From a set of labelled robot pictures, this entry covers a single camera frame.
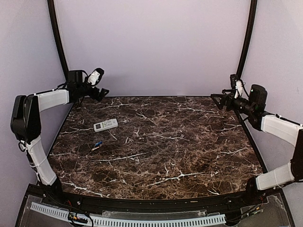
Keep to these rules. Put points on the black frame post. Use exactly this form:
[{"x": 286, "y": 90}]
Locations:
[
  {"x": 247, "y": 38},
  {"x": 57, "y": 37}
]

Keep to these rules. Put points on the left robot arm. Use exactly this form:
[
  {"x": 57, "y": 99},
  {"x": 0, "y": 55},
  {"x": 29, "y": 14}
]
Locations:
[{"x": 26, "y": 122}]

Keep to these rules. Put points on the white cable duct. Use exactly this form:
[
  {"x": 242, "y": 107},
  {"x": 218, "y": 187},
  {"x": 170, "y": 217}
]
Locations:
[{"x": 96, "y": 221}]

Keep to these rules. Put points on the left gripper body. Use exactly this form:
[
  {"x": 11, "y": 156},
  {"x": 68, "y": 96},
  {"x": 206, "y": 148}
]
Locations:
[{"x": 93, "y": 95}]

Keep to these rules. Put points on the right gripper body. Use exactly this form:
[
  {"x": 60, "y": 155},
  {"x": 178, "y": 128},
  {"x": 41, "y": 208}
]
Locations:
[{"x": 231, "y": 106}]

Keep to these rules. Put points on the black front rail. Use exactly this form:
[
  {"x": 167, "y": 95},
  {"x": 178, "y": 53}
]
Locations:
[{"x": 221, "y": 203}]

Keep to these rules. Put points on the white remote control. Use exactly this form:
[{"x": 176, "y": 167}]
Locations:
[{"x": 105, "y": 125}]

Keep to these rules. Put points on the right black frame post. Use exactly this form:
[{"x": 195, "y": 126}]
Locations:
[{"x": 247, "y": 38}]

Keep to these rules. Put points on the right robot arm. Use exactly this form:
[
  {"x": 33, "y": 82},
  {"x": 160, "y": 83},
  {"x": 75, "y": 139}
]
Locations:
[{"x": 254, "y": 108}]

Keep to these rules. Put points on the left black frame post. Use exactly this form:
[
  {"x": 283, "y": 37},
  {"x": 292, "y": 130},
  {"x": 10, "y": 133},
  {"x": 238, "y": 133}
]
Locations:
[{"x": 57, "y": 37}]

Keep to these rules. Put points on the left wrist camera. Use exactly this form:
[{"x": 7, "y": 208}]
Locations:
[{"x": 95, "y": 77}]

